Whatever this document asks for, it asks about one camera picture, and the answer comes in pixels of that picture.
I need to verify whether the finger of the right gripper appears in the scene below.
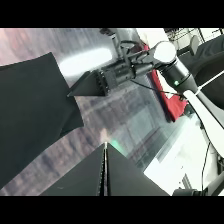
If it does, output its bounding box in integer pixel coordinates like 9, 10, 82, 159
67, 70, 108, 99

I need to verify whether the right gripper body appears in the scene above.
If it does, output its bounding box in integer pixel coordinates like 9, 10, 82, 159
95, 53, 155, 96

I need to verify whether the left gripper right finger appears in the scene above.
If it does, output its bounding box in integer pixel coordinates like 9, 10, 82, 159
105, 142, 170, 197

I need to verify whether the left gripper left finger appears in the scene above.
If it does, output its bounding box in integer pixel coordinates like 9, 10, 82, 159
39, 142, 107, 197

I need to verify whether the black garment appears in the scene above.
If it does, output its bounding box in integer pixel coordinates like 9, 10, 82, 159
0, 52, 85, 190

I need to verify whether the red garment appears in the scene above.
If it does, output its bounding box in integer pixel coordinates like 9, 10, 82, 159
142, 43, 190, 123

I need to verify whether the black cable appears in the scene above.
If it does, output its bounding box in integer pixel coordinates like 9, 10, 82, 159
129, 78, 185, 100

